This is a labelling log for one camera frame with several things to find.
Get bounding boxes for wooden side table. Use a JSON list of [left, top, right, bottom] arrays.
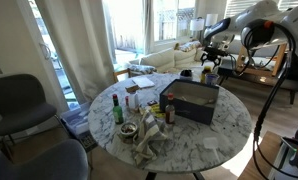
[[238, 131, 280, 180]]

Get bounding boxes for small red capped bottle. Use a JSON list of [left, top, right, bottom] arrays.
[[125, 96, 130, 109]]

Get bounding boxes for small bowl with snacks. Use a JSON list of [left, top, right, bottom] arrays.
[[120, 122, 138, 139]]

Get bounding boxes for black low bench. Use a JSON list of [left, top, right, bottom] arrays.
[[218, 64, 298, 104]]

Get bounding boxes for plastic storage bin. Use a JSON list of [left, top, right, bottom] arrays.
[[60, 102, 91, 138]]

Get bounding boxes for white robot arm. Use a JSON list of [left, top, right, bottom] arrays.
[[204, 0, 298, 58]]

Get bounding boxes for brown sauce bottle red cap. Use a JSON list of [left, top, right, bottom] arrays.
[[165, 93, 175, 124]]

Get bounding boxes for blue cardboard box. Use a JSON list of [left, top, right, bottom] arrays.
[[159, 79, 219, 125]]

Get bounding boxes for black cable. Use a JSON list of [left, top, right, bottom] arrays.
[[233, 19, 298, 180]]

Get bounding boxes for grey chair front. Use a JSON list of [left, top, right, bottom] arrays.
[[0, 139, 88, 180]]

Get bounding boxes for green glass bottle red cap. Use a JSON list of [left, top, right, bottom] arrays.
[[112, 94, 124, 124]]

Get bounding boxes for round marble table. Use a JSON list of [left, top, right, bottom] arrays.
[[88, 79, 252, 173]]

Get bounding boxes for striped grey cloth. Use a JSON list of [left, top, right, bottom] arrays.
[[132, 111, 168, 168]]

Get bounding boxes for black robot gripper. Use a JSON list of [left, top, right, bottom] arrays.
[[200, 47, 228, 69]]

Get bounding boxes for yellow packets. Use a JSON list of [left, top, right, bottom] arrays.
[[146, 104, 165, 119]]

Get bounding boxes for brown bottle yellow lid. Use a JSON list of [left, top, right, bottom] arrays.
[[200, 66, 212, 84]]

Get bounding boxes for beige curtain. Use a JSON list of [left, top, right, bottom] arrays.
[[36, 0, 114, 103]]

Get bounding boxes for white plastic bottle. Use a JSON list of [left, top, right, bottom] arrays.
[[129, 91, 139, 111]]

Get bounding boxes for small brown box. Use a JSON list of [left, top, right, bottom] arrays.
[[125, 85, 140, 93]]

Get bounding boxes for white sofa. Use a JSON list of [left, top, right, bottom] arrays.
[[128, 41, 214, 76]]

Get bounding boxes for blue rimmed cup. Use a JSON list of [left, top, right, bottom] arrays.
[[205, 73, 219, 85]]

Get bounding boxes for white notebook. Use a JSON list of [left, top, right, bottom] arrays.
[[132, 77, 154, 88]]

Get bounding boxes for wooden frame armchair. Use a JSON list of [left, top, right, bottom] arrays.
[[236, 44, 287, 77]]

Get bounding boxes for dark grey chair left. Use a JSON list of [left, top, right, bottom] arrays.
[[0, 73, 59, 148]]

